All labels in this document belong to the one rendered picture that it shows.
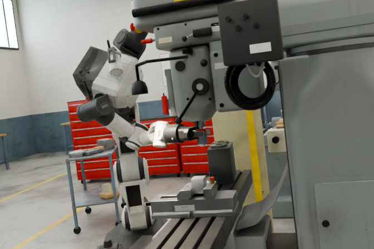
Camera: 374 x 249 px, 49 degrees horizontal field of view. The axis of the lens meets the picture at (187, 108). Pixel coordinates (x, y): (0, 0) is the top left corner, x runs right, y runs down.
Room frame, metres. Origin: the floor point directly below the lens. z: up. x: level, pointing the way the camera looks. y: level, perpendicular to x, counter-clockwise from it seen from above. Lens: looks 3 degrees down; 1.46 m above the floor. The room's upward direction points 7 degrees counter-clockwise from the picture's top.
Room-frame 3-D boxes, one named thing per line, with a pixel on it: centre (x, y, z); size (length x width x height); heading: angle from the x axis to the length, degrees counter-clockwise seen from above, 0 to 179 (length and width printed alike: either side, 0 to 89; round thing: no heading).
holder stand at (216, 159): (2.22, -0.15, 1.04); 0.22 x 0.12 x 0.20; 169
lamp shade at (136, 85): (1.81, 0.20, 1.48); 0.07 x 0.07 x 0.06
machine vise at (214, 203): (1.70, 0.02, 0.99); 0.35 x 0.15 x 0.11; 76
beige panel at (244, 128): (3.54, -0.41, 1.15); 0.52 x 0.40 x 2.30; 74
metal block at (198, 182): (1.69, -0.01, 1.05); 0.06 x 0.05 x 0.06; 166
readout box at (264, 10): (1.41, -0.25, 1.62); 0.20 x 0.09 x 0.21; 74
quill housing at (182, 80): (1.82, -0.05, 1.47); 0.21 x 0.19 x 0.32; 164
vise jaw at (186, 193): (1.70, 0.04, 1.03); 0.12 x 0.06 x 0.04; 166
